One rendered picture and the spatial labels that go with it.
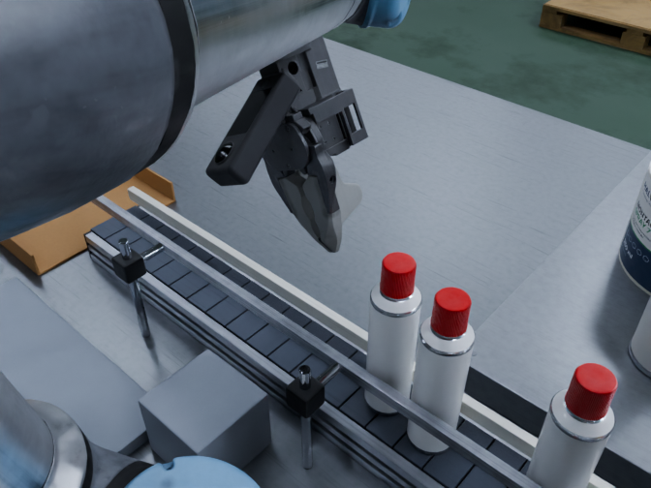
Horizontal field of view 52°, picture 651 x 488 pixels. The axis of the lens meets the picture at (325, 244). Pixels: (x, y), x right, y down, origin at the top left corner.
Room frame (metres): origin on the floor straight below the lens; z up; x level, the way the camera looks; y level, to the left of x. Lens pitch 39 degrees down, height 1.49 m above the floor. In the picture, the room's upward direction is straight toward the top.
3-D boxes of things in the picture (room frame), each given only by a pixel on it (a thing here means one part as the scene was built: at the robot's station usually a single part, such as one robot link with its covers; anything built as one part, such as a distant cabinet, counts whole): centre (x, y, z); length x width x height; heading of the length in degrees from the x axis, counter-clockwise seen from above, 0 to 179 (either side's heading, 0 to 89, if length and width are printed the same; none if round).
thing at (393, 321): (0.48, -0.07, 0.98); 0.05 x 0.05 x 0.20
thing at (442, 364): (0.43, -0.11, 0.98); 0.05 x 0.05 x 0.20
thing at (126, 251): (0.64, 0.23, 0.91); 0.07 x 0.03 x 0.17; 138
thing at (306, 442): (0.44, 0.01, 0.91); 0.07 x 0.03 x 0.17; 138
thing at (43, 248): (0.94, 0.46, 0.85); 0.30 x 0.26 x 0.04; 48
